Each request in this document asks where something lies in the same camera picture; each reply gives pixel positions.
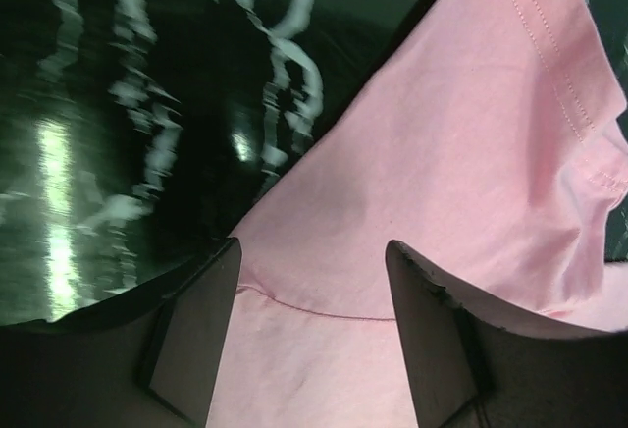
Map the pink t-shirt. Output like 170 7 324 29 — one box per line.
208 0 627 427

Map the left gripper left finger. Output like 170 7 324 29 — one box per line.
1 238 241 427

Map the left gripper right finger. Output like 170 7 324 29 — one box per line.
386 241 627 427

